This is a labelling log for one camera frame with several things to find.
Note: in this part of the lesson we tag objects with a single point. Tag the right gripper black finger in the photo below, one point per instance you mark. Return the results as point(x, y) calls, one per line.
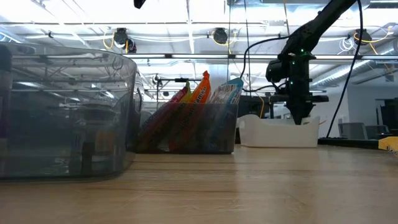
point(300, 113)

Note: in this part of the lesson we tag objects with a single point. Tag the white plastic bin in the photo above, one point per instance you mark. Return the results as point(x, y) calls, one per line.
point(273, 135)

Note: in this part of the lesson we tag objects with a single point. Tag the blue white chip bag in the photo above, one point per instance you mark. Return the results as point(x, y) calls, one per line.
point(228, 91)

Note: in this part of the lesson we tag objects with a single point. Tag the yellow orange chicken ramen packet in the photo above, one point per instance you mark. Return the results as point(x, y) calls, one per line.
point(390, 144)

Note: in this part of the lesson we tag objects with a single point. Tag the orange white ramen packet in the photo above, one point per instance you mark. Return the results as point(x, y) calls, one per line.
point(200, 91)

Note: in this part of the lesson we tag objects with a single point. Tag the green-edged colourful ramen packet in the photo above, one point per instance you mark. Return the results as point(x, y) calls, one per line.
point(177, 99)

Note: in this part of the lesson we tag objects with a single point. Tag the large grey translucent bin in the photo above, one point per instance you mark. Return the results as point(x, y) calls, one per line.
point(37, 140)

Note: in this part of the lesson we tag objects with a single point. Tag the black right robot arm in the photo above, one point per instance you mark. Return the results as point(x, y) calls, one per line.
point(314, 28)

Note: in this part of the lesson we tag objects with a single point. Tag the black background monitor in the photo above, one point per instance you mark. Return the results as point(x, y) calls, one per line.
point(255, 109)

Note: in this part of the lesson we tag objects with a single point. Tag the grey office chair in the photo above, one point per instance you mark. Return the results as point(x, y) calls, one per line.
point(377, 132)
point(351, 130)

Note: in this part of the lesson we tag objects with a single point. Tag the small grey translucent bin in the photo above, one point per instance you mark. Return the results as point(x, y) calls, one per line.
point(217, 137)

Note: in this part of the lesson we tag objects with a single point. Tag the black monitor bank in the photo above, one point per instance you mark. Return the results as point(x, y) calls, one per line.
point(390, 116)

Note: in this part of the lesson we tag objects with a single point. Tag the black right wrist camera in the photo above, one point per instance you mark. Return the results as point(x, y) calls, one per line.
point(276, 71)

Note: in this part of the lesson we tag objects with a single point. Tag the long ceiling light rail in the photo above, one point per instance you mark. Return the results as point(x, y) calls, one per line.
point(202, 56)

